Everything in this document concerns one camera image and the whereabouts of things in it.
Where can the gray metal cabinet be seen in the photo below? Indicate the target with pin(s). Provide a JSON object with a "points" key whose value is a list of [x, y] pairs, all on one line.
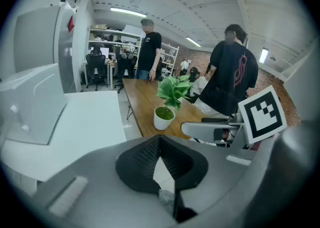
{"points": [[35, 42]]}

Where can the brown wooden table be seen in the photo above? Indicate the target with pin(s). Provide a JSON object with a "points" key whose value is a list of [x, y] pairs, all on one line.
{"points": [[142, 102]]}

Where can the long ceiling light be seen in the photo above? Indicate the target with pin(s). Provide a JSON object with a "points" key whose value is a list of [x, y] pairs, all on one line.
{"points": [[263, 55], [193, 41], [127, 12]]}

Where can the white box appliance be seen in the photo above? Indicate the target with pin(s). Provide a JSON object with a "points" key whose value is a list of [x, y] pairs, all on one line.
{"points": [[37, 97]]}

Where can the green plant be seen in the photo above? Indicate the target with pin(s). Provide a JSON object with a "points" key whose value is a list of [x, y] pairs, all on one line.
{"points": [[163, 122]]}

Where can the computer monitor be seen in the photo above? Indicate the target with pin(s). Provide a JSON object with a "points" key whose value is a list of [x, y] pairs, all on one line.
{"points": [[105, 51]]}

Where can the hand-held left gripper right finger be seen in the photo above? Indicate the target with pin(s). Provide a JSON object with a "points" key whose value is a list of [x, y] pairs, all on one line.
{"points": [[215, 179]]}

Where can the white shelf unit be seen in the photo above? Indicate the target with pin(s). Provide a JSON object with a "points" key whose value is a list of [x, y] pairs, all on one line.
{"points": [[112, 35], [171, 57]]}

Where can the red ornament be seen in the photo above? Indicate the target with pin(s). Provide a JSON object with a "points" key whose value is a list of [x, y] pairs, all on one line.
{"points": [[71, 24]]}

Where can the white table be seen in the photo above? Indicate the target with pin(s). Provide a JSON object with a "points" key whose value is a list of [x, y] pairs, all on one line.
{"points": [[95, 117]]}

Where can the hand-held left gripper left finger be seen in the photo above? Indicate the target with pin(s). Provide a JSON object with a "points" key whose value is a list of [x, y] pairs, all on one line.
{"points": [[95, 197]]}

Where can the black office chair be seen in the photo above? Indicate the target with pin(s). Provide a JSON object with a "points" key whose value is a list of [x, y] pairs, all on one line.
{"points": [[96, 68], [125, 67]]}

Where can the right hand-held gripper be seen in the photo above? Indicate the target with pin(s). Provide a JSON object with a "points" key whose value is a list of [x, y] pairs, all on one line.
{"points": [[262, 114]]}

